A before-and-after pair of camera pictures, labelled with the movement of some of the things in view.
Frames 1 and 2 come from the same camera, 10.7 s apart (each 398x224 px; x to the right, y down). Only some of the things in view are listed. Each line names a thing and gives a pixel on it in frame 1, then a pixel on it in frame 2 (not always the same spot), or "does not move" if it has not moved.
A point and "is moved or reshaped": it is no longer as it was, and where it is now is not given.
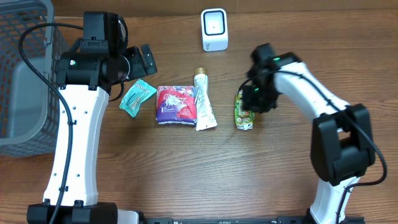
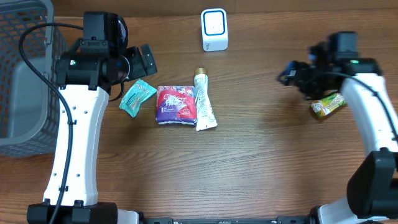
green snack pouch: x=244 y=119 is moved or reshaped
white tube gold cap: x=205 y=116 does not move
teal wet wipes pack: x=138 y=93 does not move
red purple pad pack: x=176 y=105 does not move
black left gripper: x=142 y=68 does not move
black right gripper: x=254 y=105 -> x=298 y=70
